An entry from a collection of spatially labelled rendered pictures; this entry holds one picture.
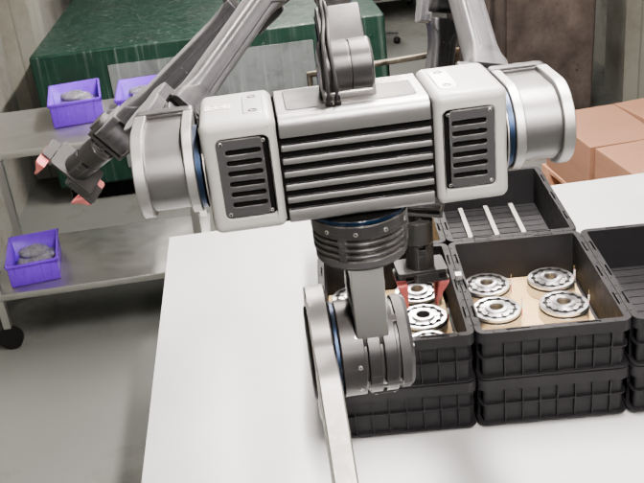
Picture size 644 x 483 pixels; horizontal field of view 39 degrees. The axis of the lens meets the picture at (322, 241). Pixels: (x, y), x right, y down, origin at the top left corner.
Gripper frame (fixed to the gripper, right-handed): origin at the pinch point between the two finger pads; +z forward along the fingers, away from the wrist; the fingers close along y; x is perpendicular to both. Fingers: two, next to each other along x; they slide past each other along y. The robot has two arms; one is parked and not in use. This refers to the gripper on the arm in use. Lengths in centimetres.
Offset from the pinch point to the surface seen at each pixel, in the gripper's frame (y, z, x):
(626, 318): -34.8, -3.8, 22.2
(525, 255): -27.8, 1.3, -16.6
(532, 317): -23.5, 6.6, 1.5
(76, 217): 127, 95, -290
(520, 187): -39, 2, -56
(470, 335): -5.2, -3.0, 19.5
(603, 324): -30.3, -3.3, 22.3
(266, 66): 17, 30, -306
